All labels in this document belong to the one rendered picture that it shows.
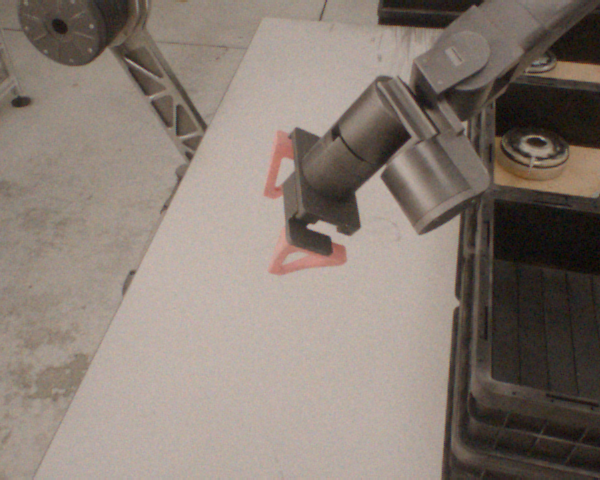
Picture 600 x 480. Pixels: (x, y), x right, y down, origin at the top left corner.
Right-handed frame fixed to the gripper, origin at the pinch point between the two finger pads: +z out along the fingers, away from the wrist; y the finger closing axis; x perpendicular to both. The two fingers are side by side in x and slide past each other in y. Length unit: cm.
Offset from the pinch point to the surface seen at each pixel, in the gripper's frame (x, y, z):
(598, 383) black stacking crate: -36.9, -13.3, -7.1
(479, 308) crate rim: -19.7, -8.0, -7.1
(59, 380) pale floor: -9, 33, 122
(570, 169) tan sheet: -51, 24, -8
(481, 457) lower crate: -24.2, -20.3, 0.9
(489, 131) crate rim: -32.1, 23.1, -7.9
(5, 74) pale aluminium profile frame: 23, 178, 159
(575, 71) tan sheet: -66, 54, -10
